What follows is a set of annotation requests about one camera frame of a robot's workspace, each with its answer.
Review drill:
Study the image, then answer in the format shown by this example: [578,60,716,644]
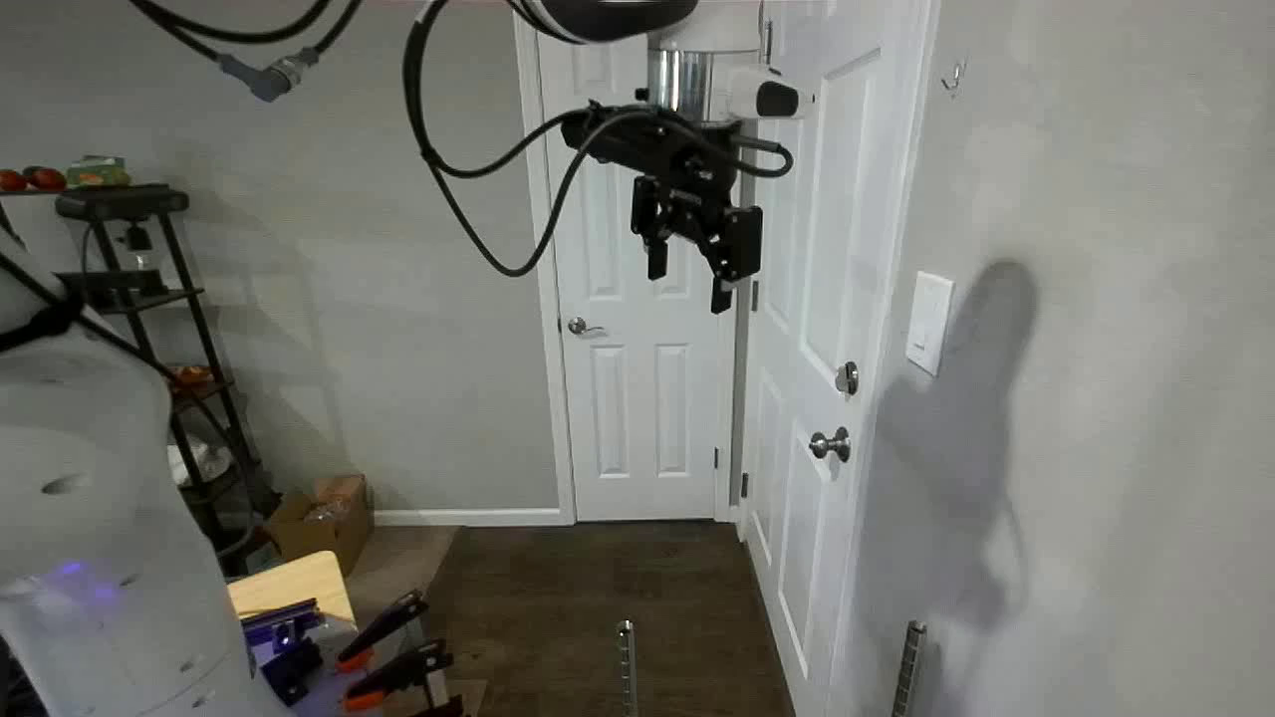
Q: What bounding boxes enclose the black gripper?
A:
[630,126,771,319]

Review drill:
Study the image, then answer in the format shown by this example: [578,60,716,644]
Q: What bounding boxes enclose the white light switch plate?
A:
[906,266,958,378]

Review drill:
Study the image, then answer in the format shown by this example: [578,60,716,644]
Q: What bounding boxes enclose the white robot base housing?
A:
[0,321,293,717]

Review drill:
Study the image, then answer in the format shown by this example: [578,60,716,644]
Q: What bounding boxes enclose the white door with deadbolt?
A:
[732,0,940,717]

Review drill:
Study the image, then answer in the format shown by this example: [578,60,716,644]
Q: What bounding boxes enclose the round silver door knob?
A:
[807,424,856,467]

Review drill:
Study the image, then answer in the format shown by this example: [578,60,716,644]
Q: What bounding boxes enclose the brown cardboard box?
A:
[264,471,378,578]

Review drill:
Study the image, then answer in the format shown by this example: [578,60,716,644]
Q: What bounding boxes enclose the black and orange clamp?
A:
[339,639,464,717]
[333,588,434,672]

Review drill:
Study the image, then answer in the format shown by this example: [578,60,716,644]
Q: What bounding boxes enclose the beige wooden board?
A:
[222,544,363,628]

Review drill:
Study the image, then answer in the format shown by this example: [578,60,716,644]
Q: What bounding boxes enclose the black metal shelf rack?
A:
[52,185,289,571]

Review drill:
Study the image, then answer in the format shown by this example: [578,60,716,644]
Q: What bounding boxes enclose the green box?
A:
[63,151,137,194]

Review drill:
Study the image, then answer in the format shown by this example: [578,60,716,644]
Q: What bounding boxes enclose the red round objects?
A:
[0,163,71,200]

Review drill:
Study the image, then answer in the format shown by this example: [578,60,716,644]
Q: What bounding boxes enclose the white panel door, lever handle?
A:
[515,16,747,526]

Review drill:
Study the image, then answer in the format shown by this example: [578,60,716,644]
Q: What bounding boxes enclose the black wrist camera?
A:
[557,105,674,174]

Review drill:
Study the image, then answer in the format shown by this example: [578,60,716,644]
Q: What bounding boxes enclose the black looping robot cable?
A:
[399,0,800,283]

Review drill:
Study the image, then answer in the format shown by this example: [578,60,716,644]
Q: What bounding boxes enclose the slotted metal rail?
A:
[612,617,643,717]
[888,617,934,717]

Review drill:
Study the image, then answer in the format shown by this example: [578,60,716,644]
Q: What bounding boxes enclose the black cable with grey connector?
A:
[128,0,366,109]

